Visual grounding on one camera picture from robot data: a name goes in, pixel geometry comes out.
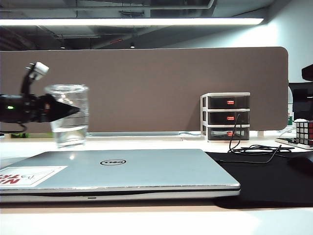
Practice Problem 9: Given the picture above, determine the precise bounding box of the thin black cable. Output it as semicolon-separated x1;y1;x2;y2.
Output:
228;113;295;164

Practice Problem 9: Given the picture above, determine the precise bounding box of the black computer mouse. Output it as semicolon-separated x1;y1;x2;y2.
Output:
286;156;313;177

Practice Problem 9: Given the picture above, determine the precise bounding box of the clear bottle green label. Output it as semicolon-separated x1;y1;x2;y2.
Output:
286;85;296;128

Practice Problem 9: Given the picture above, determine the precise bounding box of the dark translucent drawer red handle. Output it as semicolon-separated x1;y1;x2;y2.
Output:
207;127;250;141
207;96;250;110
207;112;250;125

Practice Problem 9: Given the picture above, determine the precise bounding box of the black monitor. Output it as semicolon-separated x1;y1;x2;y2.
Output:
288;82;313;121

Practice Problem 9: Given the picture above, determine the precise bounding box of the silver Dell laptop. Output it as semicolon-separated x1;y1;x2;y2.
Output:
0;148;241;204

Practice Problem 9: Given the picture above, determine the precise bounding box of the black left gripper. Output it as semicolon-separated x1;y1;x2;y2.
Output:
23;94;81;123

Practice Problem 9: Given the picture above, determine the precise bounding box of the white drawer organizer frame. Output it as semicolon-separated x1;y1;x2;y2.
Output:
200;92;251;143

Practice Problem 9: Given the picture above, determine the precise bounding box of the white flat device under cube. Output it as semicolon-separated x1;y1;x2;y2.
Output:
274;138;313;150

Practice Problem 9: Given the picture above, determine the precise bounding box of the black Rubik's cube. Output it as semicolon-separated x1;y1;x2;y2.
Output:
294;120;313;147

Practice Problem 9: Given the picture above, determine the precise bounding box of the clear plastic lidded cup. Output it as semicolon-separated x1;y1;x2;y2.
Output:
44;84;89;149

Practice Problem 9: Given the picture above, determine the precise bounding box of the brown desk partition panel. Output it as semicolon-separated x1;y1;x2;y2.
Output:
0;46;290;134

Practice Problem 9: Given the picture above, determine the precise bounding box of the black desk mat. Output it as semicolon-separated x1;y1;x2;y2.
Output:
204;149;313;210

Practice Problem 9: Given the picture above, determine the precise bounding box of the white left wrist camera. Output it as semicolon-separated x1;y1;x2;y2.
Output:
27;61;50;81

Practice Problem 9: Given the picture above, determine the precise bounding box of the long ceiling light strip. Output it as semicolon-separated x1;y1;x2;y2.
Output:
0;18;265;26

